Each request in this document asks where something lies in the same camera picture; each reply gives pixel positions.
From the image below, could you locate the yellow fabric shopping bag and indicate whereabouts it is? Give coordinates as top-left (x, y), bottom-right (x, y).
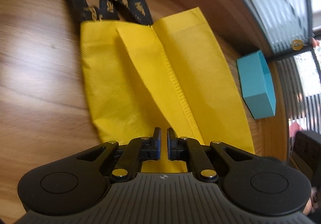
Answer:
top-left (62, 0), bottom-right (255, 174)

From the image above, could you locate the light blue cardboard box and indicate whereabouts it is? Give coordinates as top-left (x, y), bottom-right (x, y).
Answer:
top-left (237, 50), bottom-right (276, 120)

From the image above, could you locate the frosted glass partition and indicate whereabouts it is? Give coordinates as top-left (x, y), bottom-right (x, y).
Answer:
top-left (245, 0), bottom-right (320, 133)

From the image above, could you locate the gold ring hook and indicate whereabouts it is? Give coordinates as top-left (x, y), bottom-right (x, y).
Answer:
top-left (291, 40), bottom-right (307, 51)

